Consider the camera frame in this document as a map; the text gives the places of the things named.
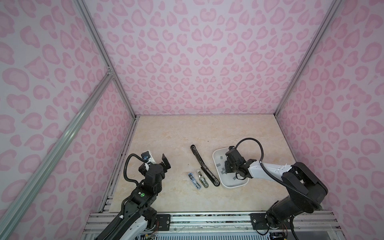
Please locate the aluminium diagonal frame bar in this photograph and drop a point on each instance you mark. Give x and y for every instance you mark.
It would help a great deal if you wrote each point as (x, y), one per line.
(21, 204)

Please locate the aluminium frame corner post left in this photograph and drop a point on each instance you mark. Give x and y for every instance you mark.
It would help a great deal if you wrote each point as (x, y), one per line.
(91, 26)

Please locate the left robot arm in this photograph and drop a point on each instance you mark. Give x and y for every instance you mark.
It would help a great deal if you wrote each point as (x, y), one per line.
(136, 214)

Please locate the blue small stapler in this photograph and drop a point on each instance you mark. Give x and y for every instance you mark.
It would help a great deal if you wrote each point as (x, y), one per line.
(194, 181)

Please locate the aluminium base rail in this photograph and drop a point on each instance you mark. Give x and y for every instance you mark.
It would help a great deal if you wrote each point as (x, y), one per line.
(320, 225)

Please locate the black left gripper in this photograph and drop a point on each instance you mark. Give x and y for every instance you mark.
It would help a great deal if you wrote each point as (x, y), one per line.
(164, 169)

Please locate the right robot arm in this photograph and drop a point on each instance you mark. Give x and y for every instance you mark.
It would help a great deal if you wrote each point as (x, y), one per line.
(305, 190)

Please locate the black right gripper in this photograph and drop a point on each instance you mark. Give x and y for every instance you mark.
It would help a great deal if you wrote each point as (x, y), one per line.
(226, 163)

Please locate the aluminium frame corner post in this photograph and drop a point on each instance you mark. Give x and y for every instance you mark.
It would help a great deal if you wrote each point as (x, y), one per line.
(91, 26)
(326, 23)

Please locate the white plastic tray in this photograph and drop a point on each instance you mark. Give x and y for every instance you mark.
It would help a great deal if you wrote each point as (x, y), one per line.
(227, 178)

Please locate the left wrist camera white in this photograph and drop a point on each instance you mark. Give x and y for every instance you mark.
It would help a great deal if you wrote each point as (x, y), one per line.
(148, 159)

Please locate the aluminium frame corner post right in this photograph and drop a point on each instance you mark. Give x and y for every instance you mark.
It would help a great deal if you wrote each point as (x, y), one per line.
(326, 23)

